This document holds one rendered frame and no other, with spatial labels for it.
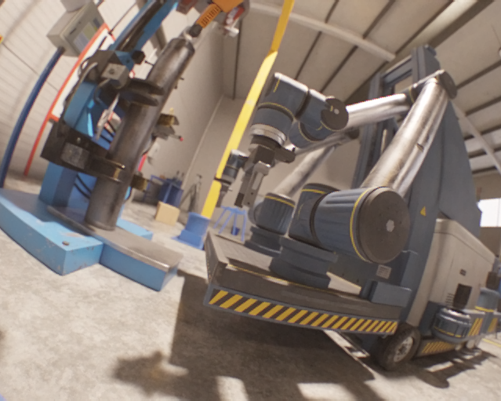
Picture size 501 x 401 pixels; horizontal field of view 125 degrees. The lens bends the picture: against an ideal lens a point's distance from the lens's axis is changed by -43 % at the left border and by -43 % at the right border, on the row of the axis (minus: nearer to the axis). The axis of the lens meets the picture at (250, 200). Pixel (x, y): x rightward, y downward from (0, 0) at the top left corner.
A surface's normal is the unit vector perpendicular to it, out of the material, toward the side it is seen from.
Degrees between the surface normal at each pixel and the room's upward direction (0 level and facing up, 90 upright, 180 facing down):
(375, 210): 88
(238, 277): 90
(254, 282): 90
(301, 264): 90
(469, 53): 173
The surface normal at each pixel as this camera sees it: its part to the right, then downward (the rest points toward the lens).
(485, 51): -0.44, 0.89
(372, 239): 0.12, 0.01
